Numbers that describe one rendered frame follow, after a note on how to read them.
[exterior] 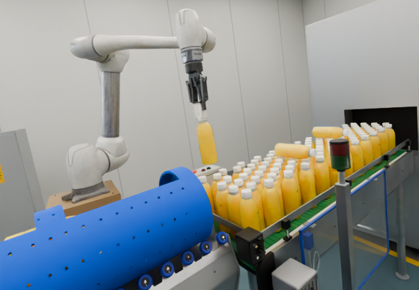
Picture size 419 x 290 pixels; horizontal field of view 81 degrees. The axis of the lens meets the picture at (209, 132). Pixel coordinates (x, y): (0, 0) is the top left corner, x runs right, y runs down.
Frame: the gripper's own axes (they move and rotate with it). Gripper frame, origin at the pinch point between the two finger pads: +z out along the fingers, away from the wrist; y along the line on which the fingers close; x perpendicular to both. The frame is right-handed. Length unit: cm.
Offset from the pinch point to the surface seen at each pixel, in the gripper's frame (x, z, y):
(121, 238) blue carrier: -46, 28, 23
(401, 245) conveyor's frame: 132, 116, 30
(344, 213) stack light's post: 25, 43, 46
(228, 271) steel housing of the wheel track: -13, 57, 23
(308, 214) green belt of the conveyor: 32, 52, 26
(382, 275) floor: 127, 142, 19
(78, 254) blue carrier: -56, 28, 22
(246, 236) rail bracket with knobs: -9, 42, 30
